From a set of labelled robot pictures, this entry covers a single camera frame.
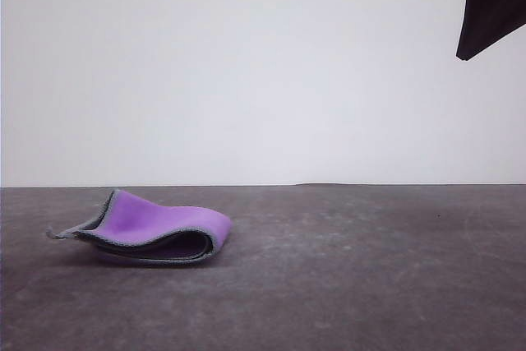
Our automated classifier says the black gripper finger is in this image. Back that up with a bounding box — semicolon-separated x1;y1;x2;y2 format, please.
465;0;526;62
455;0;499;61

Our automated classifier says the purple towel with grey hem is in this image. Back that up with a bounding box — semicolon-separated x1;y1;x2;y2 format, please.
44;188;234;267

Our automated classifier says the grey table cloth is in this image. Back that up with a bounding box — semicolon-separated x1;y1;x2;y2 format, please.
0;182;526;351

